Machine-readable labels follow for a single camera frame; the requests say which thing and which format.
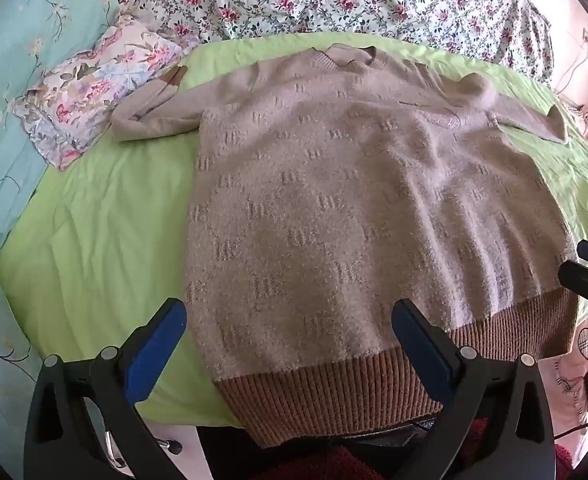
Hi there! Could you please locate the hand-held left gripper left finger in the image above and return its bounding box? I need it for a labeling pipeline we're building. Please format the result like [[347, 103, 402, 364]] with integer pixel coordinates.
[[24, 297, 188, 480]]

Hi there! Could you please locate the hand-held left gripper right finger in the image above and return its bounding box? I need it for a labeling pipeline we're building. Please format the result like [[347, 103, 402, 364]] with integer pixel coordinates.
[[391, 298, 558, 480]]

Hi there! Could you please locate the beige knit sweater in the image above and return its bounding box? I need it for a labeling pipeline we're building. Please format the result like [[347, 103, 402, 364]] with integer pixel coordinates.
[[110, 44, 580, 448]]

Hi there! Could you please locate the pink printed bed sheet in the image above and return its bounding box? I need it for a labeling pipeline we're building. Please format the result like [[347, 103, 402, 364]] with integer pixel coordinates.
[[541, 95, 588, 441]]

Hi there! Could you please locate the dark shiny cloth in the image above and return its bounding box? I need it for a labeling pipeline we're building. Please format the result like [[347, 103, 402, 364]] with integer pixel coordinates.
[[324, 414, 447, 457]]

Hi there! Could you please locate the green bed sheet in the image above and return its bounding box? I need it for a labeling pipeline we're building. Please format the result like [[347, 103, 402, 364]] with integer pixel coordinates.
[[0, 32, 588, 428]]

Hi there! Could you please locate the dark red fuzzy cloth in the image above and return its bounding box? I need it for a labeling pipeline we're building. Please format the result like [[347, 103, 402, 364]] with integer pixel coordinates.
[[314, 415, 575, 480]]

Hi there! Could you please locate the pastel floral pillow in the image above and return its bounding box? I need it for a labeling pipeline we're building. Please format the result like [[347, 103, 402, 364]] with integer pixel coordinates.
[[11, 15, 185, 171]]

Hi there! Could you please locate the teal floral quilt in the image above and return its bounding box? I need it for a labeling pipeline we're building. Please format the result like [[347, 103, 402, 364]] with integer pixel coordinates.
[[0, 0, 124, 461]]

